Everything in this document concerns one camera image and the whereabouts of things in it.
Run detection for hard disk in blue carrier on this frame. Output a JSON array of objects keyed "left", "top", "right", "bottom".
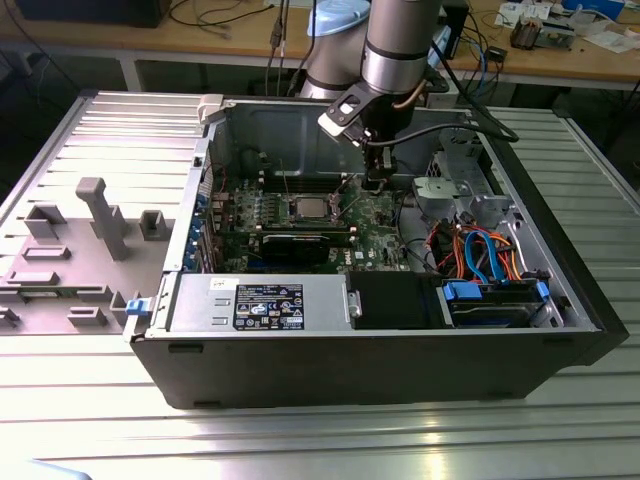
[{"left": 439, "top": 279, "right": 551, "bottom": 329}]

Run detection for grey parts rack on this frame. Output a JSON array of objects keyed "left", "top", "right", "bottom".
[{"left": 0, "top": 177, "right": 176, "bottom": 336}]

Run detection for black tower box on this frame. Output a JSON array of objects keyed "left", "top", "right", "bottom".
[{"left": 443, "top": 0, "right": 471, "bottom": 61}]

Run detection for blue flat box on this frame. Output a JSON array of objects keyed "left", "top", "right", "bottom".
[{"left": 562, "top": 0, "right": 626, "bottom": 21}]

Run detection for silver CPU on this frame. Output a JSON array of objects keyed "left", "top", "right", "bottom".
[{"left": 294, "top": 197, "right": 330, "bottom": 220}]

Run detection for black drive bay box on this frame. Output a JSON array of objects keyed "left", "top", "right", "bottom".
[{"left": 349, "top": 272, "right": 444, "bottom": 331}]

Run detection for black graphics card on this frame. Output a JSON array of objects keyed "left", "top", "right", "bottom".
[{"left": 249, "top": 232, "right": 334, "bottom": 267}]

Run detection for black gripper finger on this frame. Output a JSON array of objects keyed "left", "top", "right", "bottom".
[
  {"left": 379, "top": 144, "right": 398, "bottom": 192},
  {"left": 363, "top": 144, "right": 382, "bottom": 193}
]

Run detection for silver metal drive cage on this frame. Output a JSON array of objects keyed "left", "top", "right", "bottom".
[{"left": 412, "top": 124, "right": 526, "bottom": 236}]

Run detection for green motherboard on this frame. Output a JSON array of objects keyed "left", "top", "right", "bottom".
[{"left": 197, "top": 167, "right": 419, "bottom": 275}]

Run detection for orange wire bundle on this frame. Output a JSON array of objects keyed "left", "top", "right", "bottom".
[{"left": 427, "top": 222, "right": 529, "bottom": 284}]

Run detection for black camera cable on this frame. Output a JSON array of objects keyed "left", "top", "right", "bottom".
[{"left": 369, "top": 39, "right": 521, "bottom": 149}]

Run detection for metal socket cover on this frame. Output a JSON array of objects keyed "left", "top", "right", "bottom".
[{"left": 329, "top": 174, "right": 372, "bottom": 222}]

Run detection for white case corner latch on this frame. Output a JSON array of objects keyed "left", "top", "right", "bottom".
[{"left": 197, "top": 93, "right": 226, "bottom": 126}]

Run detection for black open PC case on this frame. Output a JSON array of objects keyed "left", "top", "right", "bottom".
[{"left": 122, "top": 94, "right": 630, "bottom": 411}]

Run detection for white paper sheets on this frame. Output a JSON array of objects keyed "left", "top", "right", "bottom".
[
  {"left": 582, "top": 29, "right": 640, "bottom": 55},
  {"left": 494, "top": 0, "right": 551, "bottom": 26}
]

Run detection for grey metal device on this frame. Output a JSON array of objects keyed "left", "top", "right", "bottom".
[{"left": 537, "top": 19, "right": 576, "bottom": 51}]

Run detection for blue hanging cable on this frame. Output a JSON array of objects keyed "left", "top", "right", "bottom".
[{"left": 477, "top": 42, "right": 494, "bottom": 99}]

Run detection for thin metal locking lever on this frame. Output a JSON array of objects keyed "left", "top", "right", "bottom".
[
  {"left": 343, "top": 187, "right": 374, "bottom": 221},
  {"left": 279, "top": 158, "right": 294, "bottom": 202}
]

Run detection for black box on desk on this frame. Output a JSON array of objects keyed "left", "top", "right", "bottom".
[{"left": 14, "top": 0, "right": 174, "bottom": 29}]

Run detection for blue wire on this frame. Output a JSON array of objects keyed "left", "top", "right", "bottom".
[{"left": 464, "top": 232, "right": 506, "bottom": 286}]

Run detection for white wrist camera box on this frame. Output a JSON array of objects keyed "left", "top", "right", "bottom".
[{"left": 317, "top": 84, "right": 374, "bottom": 147}]

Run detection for wooden desk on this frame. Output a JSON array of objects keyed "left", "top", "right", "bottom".
[{"left": 0, "top": 0, "right": 640, "bottom": 94}]

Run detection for black RAM slot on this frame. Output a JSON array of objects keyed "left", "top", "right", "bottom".
[
  {"left": 263, "top": 182, "right": 349, "bottom": 195},
  {"left": 263, "top": 172, "right": 349, "bottom": 184},
  {"left": 257, "top": 222, "right": 357, "bottom": 237}
]

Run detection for copper heat sink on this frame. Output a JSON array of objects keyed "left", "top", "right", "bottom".
[{"left": 509, "top": 14, "right": 540, "bottom": 51}]

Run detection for grey power supply unit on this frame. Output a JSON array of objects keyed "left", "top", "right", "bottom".
[{"left": 167, "top": 273, "right": 354, "bottom": 334}]

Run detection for CPU socket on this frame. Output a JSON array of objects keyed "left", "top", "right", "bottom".
[{"left": 284, "top": 192, "right": 346, "bottom": 225}]

